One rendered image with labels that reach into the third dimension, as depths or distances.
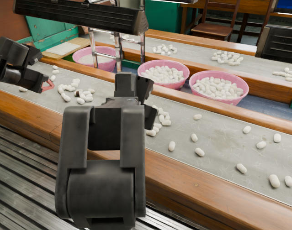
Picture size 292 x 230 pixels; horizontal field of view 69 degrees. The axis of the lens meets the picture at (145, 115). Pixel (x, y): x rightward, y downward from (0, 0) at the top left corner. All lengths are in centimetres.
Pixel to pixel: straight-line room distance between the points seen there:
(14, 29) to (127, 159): 121
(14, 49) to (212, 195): 68
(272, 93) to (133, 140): 102
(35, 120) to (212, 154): 64
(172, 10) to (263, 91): 258
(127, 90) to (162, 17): 314
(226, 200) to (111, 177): 43
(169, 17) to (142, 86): 303
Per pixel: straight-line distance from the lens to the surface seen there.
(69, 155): 24
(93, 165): 24
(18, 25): 138
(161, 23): 365
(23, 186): 81
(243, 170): 70
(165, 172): 62
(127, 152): 23
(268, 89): 118
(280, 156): 82
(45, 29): 148
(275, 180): 71
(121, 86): 52
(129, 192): 22
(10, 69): 75
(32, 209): 75
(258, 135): 86
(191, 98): 92
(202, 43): 153
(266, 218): 62
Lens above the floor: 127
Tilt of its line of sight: 39 degrees down
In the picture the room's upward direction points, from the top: straight up
